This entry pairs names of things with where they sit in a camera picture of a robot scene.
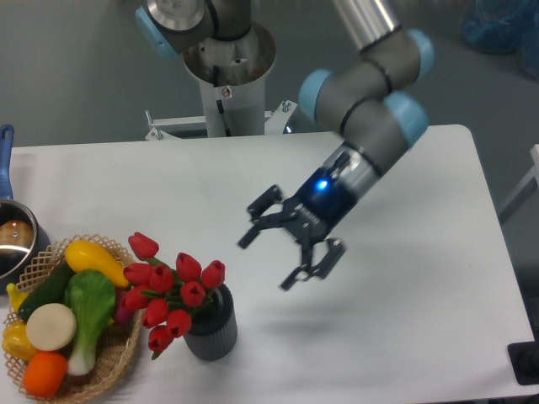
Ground white table leg frame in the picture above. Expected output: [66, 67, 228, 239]
[498, 144, 538, 225]

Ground black device at edge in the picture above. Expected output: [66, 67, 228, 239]
[507, 342, 538, 385]

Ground red tulip bouquet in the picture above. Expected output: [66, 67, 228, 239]
[123, 232, 226, 359]

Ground blue plastic bag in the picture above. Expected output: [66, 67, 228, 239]
[458, 1, 538, 80]

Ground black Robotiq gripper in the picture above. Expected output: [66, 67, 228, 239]
[237, 167, 357, 291]

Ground yellow squash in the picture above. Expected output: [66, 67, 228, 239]
[64, 240, 130, 289]

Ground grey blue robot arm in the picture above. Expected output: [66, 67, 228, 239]
[136, 1, 434, 290]

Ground woven wicker basket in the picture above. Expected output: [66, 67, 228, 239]
[1, 235, 141, 403]

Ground red purple radish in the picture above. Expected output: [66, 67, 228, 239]
[112, 290, 135, 325]

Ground dark grey ribbed vase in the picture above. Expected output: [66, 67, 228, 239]
[184, 284, 237, 361]

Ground yellow bell pepper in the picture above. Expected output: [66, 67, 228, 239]
[2, 320, 38, 361]

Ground blue handled saucepan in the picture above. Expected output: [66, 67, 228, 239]
[1, 124, 50, 295]

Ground orange fruit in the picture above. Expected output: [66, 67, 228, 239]
[23, 351, 68, 398]

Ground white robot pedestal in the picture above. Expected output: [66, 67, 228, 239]
[146, 22, 297, 140]

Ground dark green cucumber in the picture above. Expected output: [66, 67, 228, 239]
[18, 261, 75, 322]

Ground green bok choy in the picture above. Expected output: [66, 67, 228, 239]
[64, 269, 115, 376]

